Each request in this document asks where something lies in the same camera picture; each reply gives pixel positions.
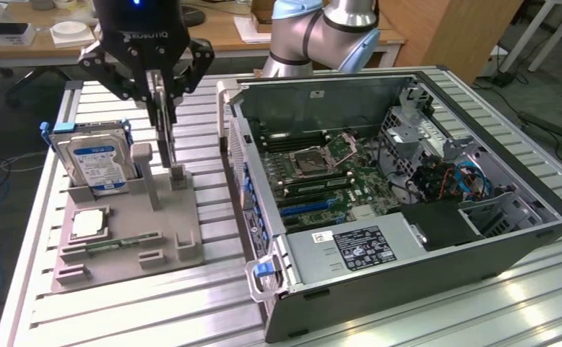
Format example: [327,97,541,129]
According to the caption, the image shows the silver disk bay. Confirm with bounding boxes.
[457,191,545,239]

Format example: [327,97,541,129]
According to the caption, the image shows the wooden desk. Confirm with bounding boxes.
[0,0,407,69]

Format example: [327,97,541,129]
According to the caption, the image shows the black round lamp base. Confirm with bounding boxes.
[181,5,206,27]

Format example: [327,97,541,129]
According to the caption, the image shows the metal socket cover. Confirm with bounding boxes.
[325,132,359,163]

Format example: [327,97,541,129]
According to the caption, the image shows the blue slot retainer strip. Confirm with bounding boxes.
[238,162,268,250]

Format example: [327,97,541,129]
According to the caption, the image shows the brown cardboard box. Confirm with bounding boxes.
[250,0,277,26]

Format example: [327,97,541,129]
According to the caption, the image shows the open black PC case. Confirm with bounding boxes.
[216,70,562,344]

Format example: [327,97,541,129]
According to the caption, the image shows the green RAM stick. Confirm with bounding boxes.
[85,234,158,252]

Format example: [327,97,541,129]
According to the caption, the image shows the grey power supply unit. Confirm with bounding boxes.
[278,213,428,286]

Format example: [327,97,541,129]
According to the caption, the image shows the green motherboard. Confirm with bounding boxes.
[260,129,397,232]

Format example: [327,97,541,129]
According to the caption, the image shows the blue wire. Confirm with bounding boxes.
[452,162,491,199]

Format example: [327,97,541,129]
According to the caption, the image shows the hard disk with blue carrier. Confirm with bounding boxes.
[40,117,134,199]

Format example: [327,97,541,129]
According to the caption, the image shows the black chair base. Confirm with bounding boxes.
[2,67,72,108]

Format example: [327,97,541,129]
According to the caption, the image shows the white papers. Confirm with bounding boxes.
[233,16,274,44]

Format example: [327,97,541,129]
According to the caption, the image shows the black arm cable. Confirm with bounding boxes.
[303,10,323,56]

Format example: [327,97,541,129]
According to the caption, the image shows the white table frame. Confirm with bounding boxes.
[499,0,562,99]

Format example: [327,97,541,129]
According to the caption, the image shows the black floor stand base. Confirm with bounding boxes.
[519,111,562,145]

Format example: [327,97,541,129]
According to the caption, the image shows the red wire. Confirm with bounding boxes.
[441,168,459,196]

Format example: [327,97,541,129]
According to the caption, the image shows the silver drive cage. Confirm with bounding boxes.
[379,104,455,171]

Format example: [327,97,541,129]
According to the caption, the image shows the blue expansion slot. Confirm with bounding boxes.
[278,201,332,217]

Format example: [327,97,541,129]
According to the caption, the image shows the black and white box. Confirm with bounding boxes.
[0,22,36,47]

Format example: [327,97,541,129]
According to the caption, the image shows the grey parts rack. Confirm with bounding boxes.
[50,142,204,293]

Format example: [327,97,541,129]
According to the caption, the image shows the silver CPU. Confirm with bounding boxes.
[73,210,106,238]

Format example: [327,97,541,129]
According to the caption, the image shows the CPU socket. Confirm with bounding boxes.
[292,146,332,178]

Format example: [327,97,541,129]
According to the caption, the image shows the RAM stick with label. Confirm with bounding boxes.
[284,176,353,194]

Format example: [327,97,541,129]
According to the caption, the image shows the white round holder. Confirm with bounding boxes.
[49,20,97,48]

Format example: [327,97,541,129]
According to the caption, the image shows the black graphics card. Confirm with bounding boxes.
[144,69,178,170]

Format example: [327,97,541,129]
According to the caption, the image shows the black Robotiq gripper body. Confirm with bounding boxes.
[92,0,193,88]

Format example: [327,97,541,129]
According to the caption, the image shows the wooden cabinet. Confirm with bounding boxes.
[379,0,525,79]

